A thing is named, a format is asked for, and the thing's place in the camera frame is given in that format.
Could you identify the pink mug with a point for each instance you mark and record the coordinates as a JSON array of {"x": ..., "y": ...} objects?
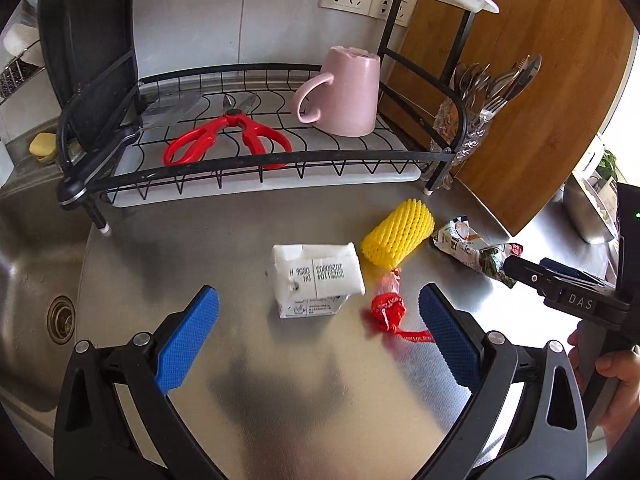
[{"x": 350, "y": 95}]

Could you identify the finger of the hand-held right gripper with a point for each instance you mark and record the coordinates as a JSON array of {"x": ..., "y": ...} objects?
[
  {"x": 575, "y": 275},
  {"x": 530, "y": 275}
]

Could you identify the person's right hand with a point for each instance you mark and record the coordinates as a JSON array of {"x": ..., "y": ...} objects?
[{"x": 622, "y": 395}]

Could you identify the foil snack wrapper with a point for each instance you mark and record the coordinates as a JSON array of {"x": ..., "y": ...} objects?
[{"x": 470, "y": 247}]

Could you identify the steel bowl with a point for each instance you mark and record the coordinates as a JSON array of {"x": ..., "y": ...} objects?
[{"x": 582, "y": 210}]

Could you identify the red scissors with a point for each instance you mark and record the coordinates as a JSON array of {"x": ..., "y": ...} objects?
[{"x": 250, "y": 132}]

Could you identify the white bottom drip tray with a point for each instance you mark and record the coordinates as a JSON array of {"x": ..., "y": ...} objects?
[{"x": 250, "y": 186}]

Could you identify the yellow foam fruit net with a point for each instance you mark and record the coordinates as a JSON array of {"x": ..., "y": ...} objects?
[{"x": 397, "y": 232}]

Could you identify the cutlery holder with utensils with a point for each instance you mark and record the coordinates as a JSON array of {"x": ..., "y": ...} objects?
[{"x": 480, "y": 90}]

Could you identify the steel sink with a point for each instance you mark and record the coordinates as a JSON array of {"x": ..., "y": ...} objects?
[{"x": 30, "y": 280}]

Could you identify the white soap bar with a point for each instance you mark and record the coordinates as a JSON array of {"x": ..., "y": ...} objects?
[{"x": 20, "y": 37}]

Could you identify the wooden cutting board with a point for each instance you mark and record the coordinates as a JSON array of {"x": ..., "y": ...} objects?
[{"x": 550, "y": 85}]

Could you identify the green plant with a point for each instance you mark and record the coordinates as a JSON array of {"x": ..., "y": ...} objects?
[{"x": 609, "y": 165}]

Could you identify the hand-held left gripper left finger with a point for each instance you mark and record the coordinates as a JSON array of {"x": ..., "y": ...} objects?
[{"x": 187, "y": 340}]

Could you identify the red wrapper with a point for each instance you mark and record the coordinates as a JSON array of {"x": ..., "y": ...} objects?
[{"x": 387, "y": 307}]

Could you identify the black dish rack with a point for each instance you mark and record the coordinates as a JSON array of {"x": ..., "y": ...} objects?
[{"x": 280, "y": 164}]

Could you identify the white milk carton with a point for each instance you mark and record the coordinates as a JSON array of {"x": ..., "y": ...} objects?
[{"x": 315, "y": 277}]

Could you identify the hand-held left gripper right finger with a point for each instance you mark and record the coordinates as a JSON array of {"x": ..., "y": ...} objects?
[{"x": 447, "y": 335}]

